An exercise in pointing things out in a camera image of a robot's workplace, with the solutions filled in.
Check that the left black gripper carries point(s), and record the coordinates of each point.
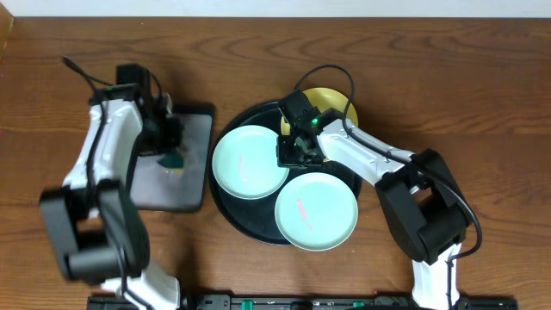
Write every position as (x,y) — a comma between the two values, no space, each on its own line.
(175,132)

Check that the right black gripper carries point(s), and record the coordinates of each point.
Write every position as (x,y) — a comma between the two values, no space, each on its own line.
(283,158)

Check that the green yellow sponge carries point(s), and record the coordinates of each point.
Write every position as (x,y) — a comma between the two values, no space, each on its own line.
(172,161)

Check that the yellow plate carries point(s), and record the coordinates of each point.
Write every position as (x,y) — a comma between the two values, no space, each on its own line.
(332,105)

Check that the light green plate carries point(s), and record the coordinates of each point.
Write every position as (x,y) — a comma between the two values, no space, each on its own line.
(316,211)
(245,163)

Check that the light green plate front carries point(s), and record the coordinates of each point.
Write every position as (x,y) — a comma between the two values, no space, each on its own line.
(316,211)

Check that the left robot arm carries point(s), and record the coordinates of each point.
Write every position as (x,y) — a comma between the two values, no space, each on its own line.
(94,227)

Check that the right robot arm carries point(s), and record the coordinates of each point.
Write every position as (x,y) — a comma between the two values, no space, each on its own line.
(426,213)

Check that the rectangular black tray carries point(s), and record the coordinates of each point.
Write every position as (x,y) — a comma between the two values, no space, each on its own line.
(155,188)

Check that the round black tray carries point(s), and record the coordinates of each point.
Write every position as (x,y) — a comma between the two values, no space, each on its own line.
(256,218)

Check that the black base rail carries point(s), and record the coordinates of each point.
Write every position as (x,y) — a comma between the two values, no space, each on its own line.
(226,302)

